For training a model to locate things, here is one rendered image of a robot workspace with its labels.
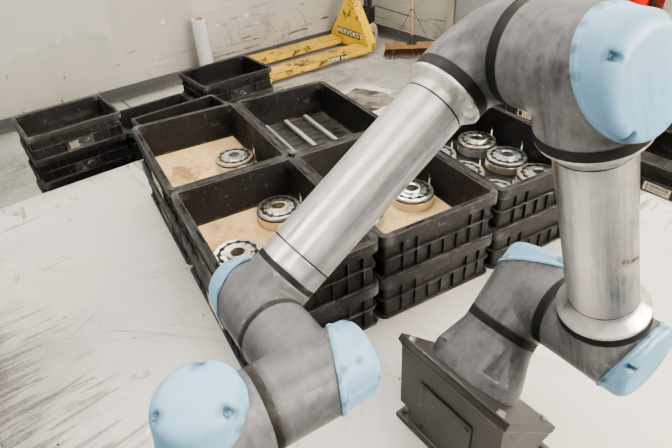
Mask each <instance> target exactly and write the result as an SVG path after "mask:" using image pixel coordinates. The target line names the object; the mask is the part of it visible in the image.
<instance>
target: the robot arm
mask: <svg viewBox="0 0 672 448"><path fill-rule="evenodd" d="M410 76H411V81H410V82H409V83H408V84H407V85H406V86H405V88H404V89H403V90H402V91H401V92H400V93H399V94H398V95H397V97H396V98H395V99H394V100H393V101H392V102H391V103H390V104H389V106H388V107H387V108H386V109H385V110H384V111H383V112H382V113H381V114H380V116H379V117H378V118H377V119H376V120H375V121H374V122H373V123H372V125H371V126H370V127H369V128H368V129H367V130H366V131H365V132H364V134H363V135H362V136H361V137H360V138H359V139H358V140H357V141H356V143H355V144H354V145H353V146H352V147H351V148H350V149H349V150H348V152H347V153H346V154H345V155H344V156H343V157H342V158H341V159H340V160H339V162H338V163H337V164H336V165H335V166H334V167H333V168H332V169H331V171H330V172H329V173H328V174H327V175H326V176H325V177H324V178H323V180H322V181H321V182H320V183H319V184H318V185H317V186H316V187H315V189H314V190H313V191H312V192H311V193H310V194H309V195H308V196H307V198H306V199H305V200H304V201H303V202H302V203H301V204H300V205H299V207H298V208H297V209H296V210H295V211H294V212H293V213H292V214H291V215H290V217H289V218H288V219H287V220H286V221H285V222H284V223H283V224H282V226H281V227H280V228H279V229H278V230H277V231H276V232H275V233H274V235H273V236H272V237H271V238H270V239H269V240H268V241H267V242H266V244H265V245H264V246H263V247H262V248H261V249H260V250H259V251H258V252H257V254H256V255H255V256H254V257H253V256H249V255H241V256H236V257H234V258H233V259H231V260H229V261H227V262H224V263H223V264H222V265H221V266H220V267H219V268H218V269H217V270H216V271H215V273H214V274H213V276H212V278H211V281H210V284H209V298H210V302H211V304H212V306H213V308H214V309H215V311H216V315H217V318H218V320H219V322H220V323H221V325H222V326H223V327H224V328H225V329H226V330H227V331H228V332H229V334H230V335H231V337H232V338H233V340H234V342H235V343H236V345H237V346H238V348H239V349H240V351H241V352H242V354H243V355H244V357H245V359H246V360H247V362H248V363H249V365H247V366H245V367H243V368H241V369H238V370H236V371H235V370H234V369H233V368H232V367H231V366H229V365H227V364H225V363H223V362H220V361H216V360H208V361H207V362H196V361H194V362H190V363H188V364H185V365H183V366H181V367H179V368H177V369H175V370H174V371H173V372H171V373H170V374H169V375H167V376H166V377H165V378H164V379H163V380H162V382H161V383H160V384H159V385H158V387H157V388H156V390H155V392H154V393H153V396H152V398H151V401H150V405H149V410H148V418H149V427H150V430H151V434H152V437H153V441H154V448H286V447H288V446H290V445H291V444H293V443H295V442H297V441H298V440H300V439H302V438H304V437H305V436H307V435H309V434H311V433H312V432H314V431H316V430H318V429H319V428H321V427H323V426H324V425H326V424H328V423H330V422H331V421H333V420H335V419H337V418H338V417H340V416H342V417H344V416H346V415H347V413H348V411H350V410H352V409H353V408H355V407H356V406H358V405H359V404H361V403H362V402H364V401H365V400H367V399H369V398H370V397H372V396H373V395H374V394H375V393H376V392H377V391H378V389H379V387H380V383H381V374H380V365H379V361H378V358H377V355H376V353H375V351H374V348H373V346H372V344H371V343H370V341H369V339H368V338H367V336H366V335H365V333H364V332H363V331H362V330H361V329H360V328H359V327H358V326H357V325H356V324H355V323H353V322H351V321H347V320H340V321H337V322H335V323H333V324H331V323H328V324H326V327H324V328H322V327H321V326H320V325H319V324H318V323H317V322H316V321H315V320H314V318H313V317H312V316H311V315H310V314H309V313H308V312H307V311H306V310H305V308H304V307H303V305H304V304H305V303H306V302H307V301H308V300H309V299H310V298H311V296H312V295H313V294H314V292H315V291H316V290H317V289H318V288H319V287H320V286H321V284H322V283H323V282H324V281H325V280H326V279H327V278H328V276H329V275H330V274H331V273H332V272H333V271H334V270H335V268H336V267H337V266H338V265H339V264H340V263H341V262H342V260H343V259H344V258H345V257H346V256H347V255H348V254H349V253H350V251H351V250H352V249H353V248H354V247H355V246H356V245H357V243H358V242H359V241H360V240H361V239H362V238H363V237H364V235H365V234H366V233H367V232H368V231H369V230H370V229H371V227H372V226H373V225H374V224H375V223H376V222H377V221H378V220H379V218H380V217H381V216H382V215H383V214H384V213H385V212H386V210H387V209H388V208H389V207H390V206H391V205H392V204H393V202H394V201H395V200H396V199H397V198H398V197H399V196H400V194H401V193H402V192H403V191H404V190H405V189H406V188H407V186H408V185H409V184H410V183H411V182H412V181H413V180H414V179H415V177H416V176H417V175H418V174H419V173H420V172H421V171H422V169H423V168H424V167H425V166H426V165H427V164H428V163H429V161H430V160H431V159H432V158H433V157H434V156H435V155H436V153H437V152H438V151H439V150H440V149H441V148H442V147H443V146H444V144H445V143H446V142H447V141H448V140H449V139H450V138H451V136H452V135H453V134H454V133H455V132H456V131H457V130H458V128H459V127H460V126H461V125H468V124H474V123H476V122H477V121H478V119H479V118H480V117H481V116H482V115H483V114H484V113H485V112H486V111H487V110H488V109H489V108H491V107H493V106H495V105H499V104H505V105H508V106H511V107H514V108H517V109H520V110H523V111H527V112H528V113H529V115H530V117H531V124H532V132H533V139H534V143H535V146H536V147H537V149H538V150H539V151H540V152H541V153H542V154H543V155H545V156H546V157H548V158H550V159H551V161H552V170H553V179H554V188H555V197H556V205H557V214H558V223H559V232H560V241H561V249H562V257H561V256H559V255H557V254H556V253H553V252H551V251H549V250H546V249H544V248H541V247H539V246H536V245H533V244H530V243H526V242H516V243H513V244H512V245H511V246H510V247H509V248H508V249H507V251H506V252H505V254H504V255H503V257H502V258H500V259H499V260H498V262H497V266H496V267H495V269H494V270H493V272H492V273H491V275H490V277H489V278H488V280H487V281H486V283H485V284H484V286H483V288H482V289H481V291H480V292H479V294H478V296H477V297H476V299H475V300H474V302H473V304H472V305H471V307H470V308H469V310H468V311H467V313H466V314H465V315H464V316H463V317H462V318H460V319H459V320H458V321H457V322H455V323H454V324H453V325H452V326H451V327H449V328H448V329H447V330H446V331H444V332H443V333H442V334H441V335H440V336H439V337H438V338H437V339H436V341H435V342H434V344H433V346H432V351H433V352H434V354H435V355H436V356H437V357H438V359H439V360H440V361H441V362H442V363H443V364H445V365H446V366H447V367H448V368H449V369H450V370H451V371H453V372H454V373H455V374H456V375H458V376H459V377H460V378H461V379H463V380H464V381H465V382H467V383H468V384H470V385H471V386H473V387H474V388H476V389H477V390H479V391H480V392H482V393H483V394H485V395H487V396H488V397H490V398H492V399H494V400H496V401H498V402H500V403H502V404H505V405H507V406H514V405H515V404H516V402H517V401H518V399H519V398H520V396H521V394H522V391H523V387H524V382H525V378H526V374H527V370H528V366H529V362H530V358H531V356H532V355H533V353H534V351H535V350H536V348H537V347H538V345H539V344H541V345H543V346H544V347H546V348H547V349H549V350H550V351H552V352H553V353H554V354H556V355H557V356H559V357H560V358H561V359H563V360H564V361H566V362H567V363H568V364H570V365H571V366H573V367H574V368H575V369H577V370H578V371H580V372H581V373H582V374H584V375H585V376H587V377H588V378H590V379H591V380H592V381H594V382H595V385H597V386H601V387H602V388H604V389H606V390H607V391H609V392H610V393H612V394H613V395H616V396H620V397H622V396H627V395H629V394H632V393H633V392H635V391H636V390H637V389H639V388H640V387H641V386H642V385H643V384H644V383H645V382H646V381H647V380H648V379H649V378H650V377H651V376H652V375H653V373H654V372H655V371H656V370H657V369H658V367H659V366H660V365H661V363H662V362H663V360H664V359H665V357H666V356H667V354H668V352H669V350H670V348H671V346H672V328H670V327H669V326H667V325H666V323H665V322H663V321H661V322H660V321H658V320H657V319H655V318H654V306H653V301H652V298H651V296H650V294H649V292H648V291H647V290H646V288H645V287H644V286H643V285H642V284H641V283H640V152H642V151H643V150H645V149H646V148H647V147H648V146H650V145H651V143H652V142H653V141H654V139H655V138H656V137H657V136H659V135H660V134H661V133H663V132H664V131H665V130H666V129H667V128H668V126H669V125H670V124H671V123H672V16H671V15H669V14H668V13H667V12H665V11H664V10H662V9H659V8H656V7H650V6H644V5H638V4H636V3H633V2H630V1H627V0H607V1H603V0H493V1H491V2H489V3H486V4H485V5H483V6H481V7H479V8H478V9H476V10H474V11H472V12H471V13H470V14H468V15H467V16H465V17H464V18H463V19H461V20H460V21H458V22H457V23H456V24H455V25H453V26H452V27H451V28H450V29H448V30H447V31H446V32H445V33H444V34H442V35H441V36H440V37H439V38H438V39H437V40H436V41H435V42H434V43H433V44H432V45H431V46H430V47H429V48H428V49H427V50H426V51H425V52H424V53H423V54H422V55H421V56H420V57H419V59H418V60H417V61H416V62H415V63H414V64H413V65H412V67H411V69H410Z"/></svg>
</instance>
